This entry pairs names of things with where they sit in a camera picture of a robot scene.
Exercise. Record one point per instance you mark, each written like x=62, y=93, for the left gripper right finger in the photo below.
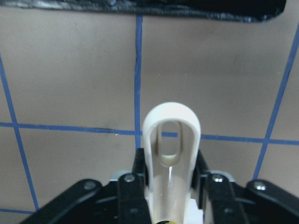
x=215, y=196

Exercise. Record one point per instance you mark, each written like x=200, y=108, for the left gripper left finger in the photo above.
x=132, y=204

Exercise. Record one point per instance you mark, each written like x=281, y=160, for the bin with black bag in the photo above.
x=248, y=11

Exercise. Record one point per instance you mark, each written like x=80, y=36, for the beige plastic dustpan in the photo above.
x=171, y=135

